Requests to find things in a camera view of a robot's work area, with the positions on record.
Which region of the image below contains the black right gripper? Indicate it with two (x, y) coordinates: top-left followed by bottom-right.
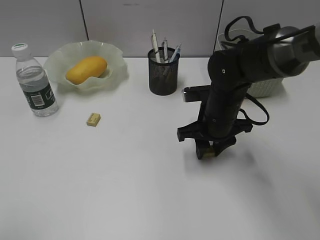
(177, 84), (253, 160)

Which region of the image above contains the yellow eraser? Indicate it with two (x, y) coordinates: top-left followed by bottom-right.
(86, 112), (101, 127)
(202, 147), (216, 159)

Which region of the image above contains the blue grey click pen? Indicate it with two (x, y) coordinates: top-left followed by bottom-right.
(169, 44), (182, 63)

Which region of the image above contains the silver grey click pen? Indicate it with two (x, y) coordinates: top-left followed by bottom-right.
(161, 37), (169, 63)

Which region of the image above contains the beige white click pen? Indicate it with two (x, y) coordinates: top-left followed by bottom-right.
(150, 29), (161, 63)

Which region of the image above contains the yellow mango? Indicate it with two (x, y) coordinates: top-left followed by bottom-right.
(65, 56), (108, 85)

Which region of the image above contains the clear water bottle green label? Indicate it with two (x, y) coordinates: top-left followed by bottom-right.
(11, 43), (59, 117)

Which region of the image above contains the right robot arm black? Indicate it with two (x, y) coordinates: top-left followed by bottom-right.
(177, 24), (320, 160)

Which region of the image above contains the pale green woven basket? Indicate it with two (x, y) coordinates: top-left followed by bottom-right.
(218, 28), (283, 98)

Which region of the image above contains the black mesh pen holder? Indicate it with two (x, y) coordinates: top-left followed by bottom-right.
(147, 49), (180, 96)

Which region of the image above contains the pale green wavy glass bowl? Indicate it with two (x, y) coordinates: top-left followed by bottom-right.
(43, 40), (129, 96)

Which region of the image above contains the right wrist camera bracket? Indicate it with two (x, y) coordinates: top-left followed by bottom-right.
(181, 85), (210, 103)

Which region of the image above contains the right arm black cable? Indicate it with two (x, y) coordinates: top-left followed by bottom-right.
(223, 15), (271, 126)

